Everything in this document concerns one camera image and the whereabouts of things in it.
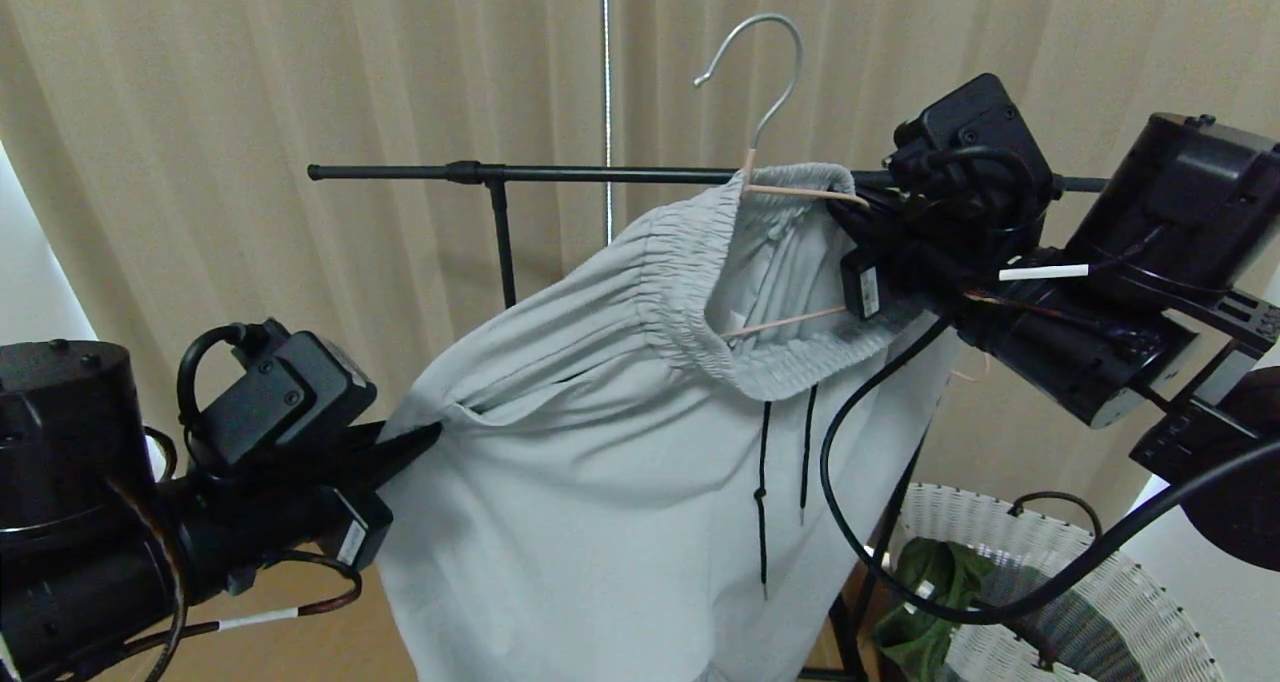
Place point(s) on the pale grey shorts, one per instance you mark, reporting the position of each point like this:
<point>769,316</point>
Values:
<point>600,462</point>

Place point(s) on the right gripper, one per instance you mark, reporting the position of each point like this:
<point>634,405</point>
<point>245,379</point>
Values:
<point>1050,342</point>

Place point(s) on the green garment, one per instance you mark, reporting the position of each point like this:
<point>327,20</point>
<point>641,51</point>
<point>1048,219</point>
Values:
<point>935,592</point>

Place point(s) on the white laundry basket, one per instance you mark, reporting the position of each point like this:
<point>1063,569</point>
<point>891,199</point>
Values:
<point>1150,622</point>

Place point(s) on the beige curtain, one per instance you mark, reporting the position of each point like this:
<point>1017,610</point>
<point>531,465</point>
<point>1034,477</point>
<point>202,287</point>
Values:
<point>300,62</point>

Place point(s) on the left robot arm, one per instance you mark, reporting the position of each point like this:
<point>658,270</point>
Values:
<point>60,412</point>

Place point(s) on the pink clothes hanger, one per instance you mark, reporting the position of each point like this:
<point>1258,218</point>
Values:
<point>800,62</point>

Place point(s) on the black clothes rack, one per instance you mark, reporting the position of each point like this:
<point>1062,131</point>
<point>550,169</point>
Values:
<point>560,174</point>

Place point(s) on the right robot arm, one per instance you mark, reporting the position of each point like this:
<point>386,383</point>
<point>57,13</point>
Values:
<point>1190,202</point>

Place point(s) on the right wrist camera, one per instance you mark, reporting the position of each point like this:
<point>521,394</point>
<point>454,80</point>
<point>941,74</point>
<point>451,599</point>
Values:
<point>970,122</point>

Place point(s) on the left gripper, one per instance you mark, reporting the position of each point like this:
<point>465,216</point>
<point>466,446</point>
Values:
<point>250,522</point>

